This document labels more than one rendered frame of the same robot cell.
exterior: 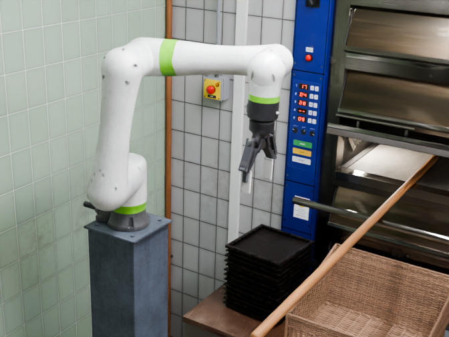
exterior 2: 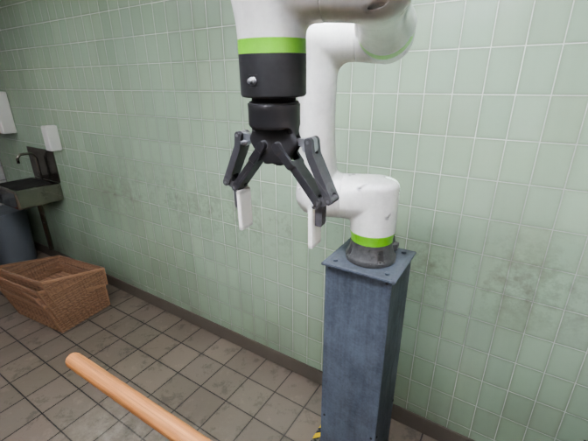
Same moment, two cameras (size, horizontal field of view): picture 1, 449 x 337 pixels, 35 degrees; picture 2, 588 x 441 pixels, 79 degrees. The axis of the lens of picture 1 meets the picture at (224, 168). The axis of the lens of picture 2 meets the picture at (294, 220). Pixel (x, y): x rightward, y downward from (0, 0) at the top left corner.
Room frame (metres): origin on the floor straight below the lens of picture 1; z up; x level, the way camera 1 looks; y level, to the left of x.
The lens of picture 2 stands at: (2.05, -0.64, 1.69)
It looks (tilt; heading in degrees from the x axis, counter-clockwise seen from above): 21 degrees down; 91
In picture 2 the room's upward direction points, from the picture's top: straight up
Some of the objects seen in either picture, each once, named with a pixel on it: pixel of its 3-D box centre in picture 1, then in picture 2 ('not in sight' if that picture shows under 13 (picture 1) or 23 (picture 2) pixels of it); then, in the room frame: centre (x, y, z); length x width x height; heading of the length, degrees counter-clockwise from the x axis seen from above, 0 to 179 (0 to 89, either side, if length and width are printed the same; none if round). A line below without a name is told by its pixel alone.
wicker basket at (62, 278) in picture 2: not in sight; (52, 276); (0.16, 1.70, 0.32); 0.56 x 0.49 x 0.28; 157
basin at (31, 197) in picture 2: not in sight; (31, 204); (-0.36, 2.33, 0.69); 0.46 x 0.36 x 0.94; 149
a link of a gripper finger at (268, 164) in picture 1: (267, 168); (314, 224); (2.07, -0.13, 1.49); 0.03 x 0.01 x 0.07; 59
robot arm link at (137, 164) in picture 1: (126, 182); (369, 207); (2.25, 0.33, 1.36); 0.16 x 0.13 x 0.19; 165
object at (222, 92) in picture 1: (216, 87); not in sight; (3.18, 0.05, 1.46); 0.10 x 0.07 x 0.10; 59
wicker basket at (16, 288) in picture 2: not in sight; (52, 283); (0.14, 1.69, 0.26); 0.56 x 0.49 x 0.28; 156
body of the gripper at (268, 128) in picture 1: (260, 133); (275, 132); (2.01, -0.10, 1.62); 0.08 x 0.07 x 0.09; 149
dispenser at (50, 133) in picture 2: not in sight; (51, 137); (0.02, 2.26, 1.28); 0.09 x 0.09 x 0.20; 59
